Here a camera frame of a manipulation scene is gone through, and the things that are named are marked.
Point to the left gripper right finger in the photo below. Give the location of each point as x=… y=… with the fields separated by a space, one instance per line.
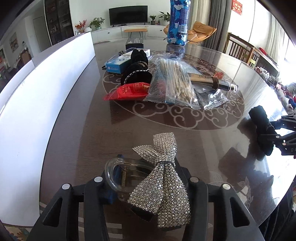
x=232 y=220

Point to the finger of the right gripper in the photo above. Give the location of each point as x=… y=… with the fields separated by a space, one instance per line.
x=287 y=121
x=269 y=140

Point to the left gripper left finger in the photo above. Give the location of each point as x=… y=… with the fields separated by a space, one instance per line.
x=59 y=220

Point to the clear tape dispenser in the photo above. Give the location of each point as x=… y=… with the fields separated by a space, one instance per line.
x=124 y=174

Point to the rhinestone bow hair clip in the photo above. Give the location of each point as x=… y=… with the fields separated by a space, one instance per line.
x=162 y=192

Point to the small clear plastic bag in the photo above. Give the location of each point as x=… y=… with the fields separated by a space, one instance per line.
x=211 y=99

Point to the wooden dining chair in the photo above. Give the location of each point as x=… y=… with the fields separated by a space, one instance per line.
x=240 y=49

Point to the white cardboard bin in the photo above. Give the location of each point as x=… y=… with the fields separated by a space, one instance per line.
x=30 y=105

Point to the bag of wooden sticks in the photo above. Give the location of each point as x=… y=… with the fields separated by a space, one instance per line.
x=171 y=84

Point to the orange lounge chair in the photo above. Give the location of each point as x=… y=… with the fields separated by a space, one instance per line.
x=198 y=32

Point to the red packet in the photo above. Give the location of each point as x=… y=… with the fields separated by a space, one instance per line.
x=132 y=91

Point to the blue camo bottle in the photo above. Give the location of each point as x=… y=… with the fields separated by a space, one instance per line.
x=180 y=10

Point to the blue white box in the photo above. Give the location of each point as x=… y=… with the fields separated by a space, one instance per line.
x=118 y=63

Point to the black cardboard box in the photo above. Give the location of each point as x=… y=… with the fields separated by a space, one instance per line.
x=134 y=43

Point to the white tv cabinet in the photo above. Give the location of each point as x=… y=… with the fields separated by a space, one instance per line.
x=117 y=33

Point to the wooden bench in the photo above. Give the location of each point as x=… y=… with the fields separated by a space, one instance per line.
x=140 y=31

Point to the red flower vase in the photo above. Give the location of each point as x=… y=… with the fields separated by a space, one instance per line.
x=81 y=26

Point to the potted green plant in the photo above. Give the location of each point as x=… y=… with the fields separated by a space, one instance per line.
x=96 y=23

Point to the black television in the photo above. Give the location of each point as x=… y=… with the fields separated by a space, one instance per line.
x=128 y=15

